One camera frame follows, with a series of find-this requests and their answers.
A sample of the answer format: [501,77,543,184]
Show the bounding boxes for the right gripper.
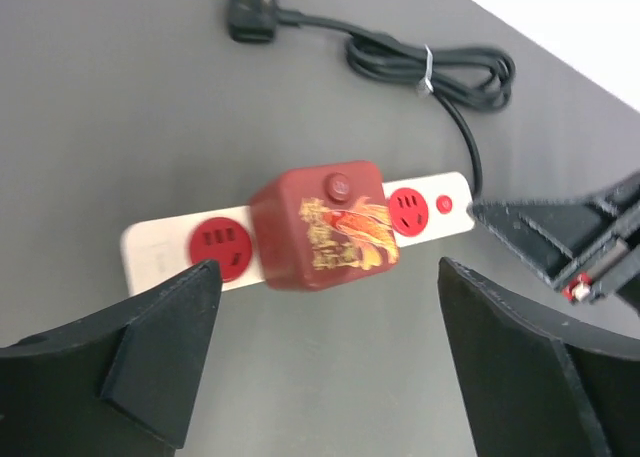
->
[470,172,639,311]

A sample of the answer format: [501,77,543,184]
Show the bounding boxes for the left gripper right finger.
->
[438,258,639,456]

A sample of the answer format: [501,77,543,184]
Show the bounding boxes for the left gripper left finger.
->
[1,261,222,456]

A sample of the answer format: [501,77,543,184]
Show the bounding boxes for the beige power strip red sockets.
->
[120,172,474,295]

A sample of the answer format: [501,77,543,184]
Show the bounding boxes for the red patterned plug adapter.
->
[249,161,400,291]

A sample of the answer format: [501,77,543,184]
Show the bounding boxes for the black power strip cable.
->
[227,0,516,193]

